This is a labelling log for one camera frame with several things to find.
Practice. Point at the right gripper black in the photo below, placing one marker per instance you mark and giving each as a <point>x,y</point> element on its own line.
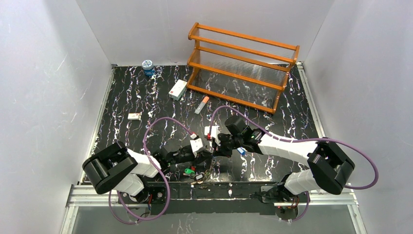
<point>221,147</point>

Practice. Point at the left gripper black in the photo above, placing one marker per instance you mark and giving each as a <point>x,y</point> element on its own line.
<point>200,154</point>

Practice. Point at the green key tag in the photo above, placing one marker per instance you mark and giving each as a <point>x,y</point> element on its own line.
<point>189,171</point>

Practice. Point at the metal key organizer ring red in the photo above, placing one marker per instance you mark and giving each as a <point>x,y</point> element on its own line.
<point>202,172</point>

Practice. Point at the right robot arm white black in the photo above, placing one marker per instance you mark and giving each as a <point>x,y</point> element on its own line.
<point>328,167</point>

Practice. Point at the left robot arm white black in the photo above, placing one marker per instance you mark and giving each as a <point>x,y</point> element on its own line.
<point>117,167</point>

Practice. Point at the orange capped tube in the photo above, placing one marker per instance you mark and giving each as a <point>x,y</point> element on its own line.
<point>201,105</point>

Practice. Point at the white red box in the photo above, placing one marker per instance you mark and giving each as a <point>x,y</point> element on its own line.
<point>178,89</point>

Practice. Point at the small white card box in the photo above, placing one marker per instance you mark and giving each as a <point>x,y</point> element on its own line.
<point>134,116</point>

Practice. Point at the orange wooden shelf rack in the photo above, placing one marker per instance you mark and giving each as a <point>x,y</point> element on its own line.
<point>259,63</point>

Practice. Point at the blue jar with lid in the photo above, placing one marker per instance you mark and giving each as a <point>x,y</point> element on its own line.
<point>148,67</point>

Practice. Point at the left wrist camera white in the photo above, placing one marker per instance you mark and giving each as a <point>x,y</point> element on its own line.
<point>197,144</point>

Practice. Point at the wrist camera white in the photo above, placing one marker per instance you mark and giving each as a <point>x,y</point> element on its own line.
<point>197,144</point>
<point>211,134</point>

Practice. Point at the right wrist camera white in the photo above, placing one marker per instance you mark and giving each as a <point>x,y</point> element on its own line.
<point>211,134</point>

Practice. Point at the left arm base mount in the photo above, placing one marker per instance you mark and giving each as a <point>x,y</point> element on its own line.
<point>150,195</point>

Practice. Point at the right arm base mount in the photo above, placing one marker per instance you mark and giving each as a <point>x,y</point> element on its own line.
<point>277,197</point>

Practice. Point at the aluminium rail frame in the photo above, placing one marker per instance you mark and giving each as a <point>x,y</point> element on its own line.
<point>220,205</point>

